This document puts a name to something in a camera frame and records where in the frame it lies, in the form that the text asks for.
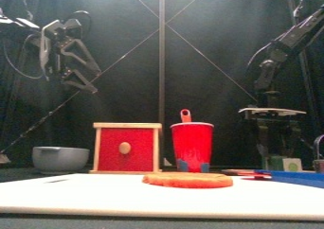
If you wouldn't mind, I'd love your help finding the orange flat dough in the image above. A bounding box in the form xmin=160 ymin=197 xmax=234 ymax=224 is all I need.
xmin=142 ymin=171 xmax=234 ymax=189

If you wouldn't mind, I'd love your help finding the white box with green dot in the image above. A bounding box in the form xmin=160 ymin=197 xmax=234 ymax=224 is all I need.
xmin=281 ymin=157 xmax=304 ymax=172

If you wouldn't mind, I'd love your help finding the blue flat plastic tool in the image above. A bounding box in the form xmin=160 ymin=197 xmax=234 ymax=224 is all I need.
xmin=254 ymin=169 xmax=324 ymax=189

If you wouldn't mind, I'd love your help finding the red plastic cup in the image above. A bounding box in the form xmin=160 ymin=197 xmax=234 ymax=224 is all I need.
xmin=170 ymin=121 xmax=215 ymax=173

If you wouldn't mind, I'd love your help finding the red wooden box with knob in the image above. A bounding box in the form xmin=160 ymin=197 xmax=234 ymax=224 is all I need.
xmin=88 ymin=122 xmax=163 ymax=174

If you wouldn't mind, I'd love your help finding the grey bowl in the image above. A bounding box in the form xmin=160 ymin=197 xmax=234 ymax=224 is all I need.
xmin=32 ymin=146 xmax=91 ymax=174

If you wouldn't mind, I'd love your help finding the white cutting board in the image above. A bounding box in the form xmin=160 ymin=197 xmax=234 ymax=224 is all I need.
xmin=0 ymin=172 xmax=324 ymax=221

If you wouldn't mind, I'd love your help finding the right wrist camera mount plate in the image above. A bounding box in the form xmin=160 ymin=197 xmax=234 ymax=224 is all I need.
xmin=237 ymin=107 xmax=308 ymax=117

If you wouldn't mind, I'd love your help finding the diagonal frame brace rod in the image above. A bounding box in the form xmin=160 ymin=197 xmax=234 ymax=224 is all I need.
xmin=122 ymin=0 xmax=258 ymax=103
xmin=0 ymin=0 xmax=214 ymax=155

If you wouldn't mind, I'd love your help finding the dark cup with handle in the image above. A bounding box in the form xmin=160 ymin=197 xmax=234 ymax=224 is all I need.
xmin=312 ymin=133 xmax=324 ymax=174

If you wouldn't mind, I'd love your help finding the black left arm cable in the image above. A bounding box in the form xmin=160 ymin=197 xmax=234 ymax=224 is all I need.
xmin=1 ymin=33 xmax=45 ymax=81

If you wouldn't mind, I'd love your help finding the red handled tool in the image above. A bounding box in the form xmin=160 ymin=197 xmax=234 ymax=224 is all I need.
xmin=219 ymin=168 xmax=272 ymax=181

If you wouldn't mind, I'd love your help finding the vertical metal frame pole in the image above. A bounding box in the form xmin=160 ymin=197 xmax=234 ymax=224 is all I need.
xmin=156 ymin=0 xmax=166 ymax=127

